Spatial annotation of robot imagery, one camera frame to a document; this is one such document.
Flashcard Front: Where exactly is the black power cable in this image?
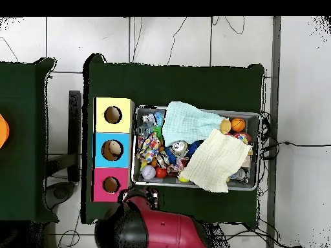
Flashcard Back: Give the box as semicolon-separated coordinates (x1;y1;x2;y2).
259;140;331;161

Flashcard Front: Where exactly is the colourful dotted cloth bag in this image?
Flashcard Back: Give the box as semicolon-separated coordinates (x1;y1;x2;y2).
227;132;249;145
136;132;162;163

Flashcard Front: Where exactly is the small orange basketball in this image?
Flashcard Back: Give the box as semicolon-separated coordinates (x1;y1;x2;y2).
230;117;247;133

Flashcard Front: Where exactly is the crushed silver can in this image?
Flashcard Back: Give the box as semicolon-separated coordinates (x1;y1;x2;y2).
170;139;189;158

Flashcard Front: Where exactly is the wooden box with three holes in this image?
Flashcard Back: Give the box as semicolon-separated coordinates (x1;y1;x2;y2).
92;96;136;203

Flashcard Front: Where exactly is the thin black floor cable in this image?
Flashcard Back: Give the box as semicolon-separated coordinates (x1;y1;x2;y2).
224;16;246;36
166;16;187;66

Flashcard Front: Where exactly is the black upright panel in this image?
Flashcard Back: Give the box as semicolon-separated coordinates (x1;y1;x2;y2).
67;90;83;183

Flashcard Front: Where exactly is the shallow wire mesh bin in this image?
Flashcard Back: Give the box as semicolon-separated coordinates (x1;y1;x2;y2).
131;105;261;192

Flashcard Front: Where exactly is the crushed bottle with blue label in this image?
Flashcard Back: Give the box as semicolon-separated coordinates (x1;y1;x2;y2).
153;110;165;127

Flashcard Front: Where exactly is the dark green table cloth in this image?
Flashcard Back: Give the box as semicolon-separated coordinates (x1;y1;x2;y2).
81;52;266;229
0;57;59;224

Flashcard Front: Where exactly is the grey round stand base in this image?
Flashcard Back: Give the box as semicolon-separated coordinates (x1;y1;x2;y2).
44;181;76;211

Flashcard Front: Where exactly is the small red ball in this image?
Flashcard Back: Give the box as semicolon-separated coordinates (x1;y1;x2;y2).
155;167;168;180

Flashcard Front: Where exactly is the cream waffle cloth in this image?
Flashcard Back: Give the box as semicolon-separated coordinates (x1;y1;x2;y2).
178;128;253;194

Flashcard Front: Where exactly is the mint waffle cloth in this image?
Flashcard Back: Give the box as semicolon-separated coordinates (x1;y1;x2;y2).
161;101;228;147

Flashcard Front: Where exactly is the peach foam ball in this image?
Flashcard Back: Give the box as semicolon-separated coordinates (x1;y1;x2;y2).
219;118;232;134

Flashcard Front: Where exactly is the orange object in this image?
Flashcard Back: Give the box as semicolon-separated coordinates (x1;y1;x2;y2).
0;113;10;149

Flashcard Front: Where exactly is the white baseball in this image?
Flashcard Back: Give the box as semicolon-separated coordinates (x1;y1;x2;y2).
141;165;156;181

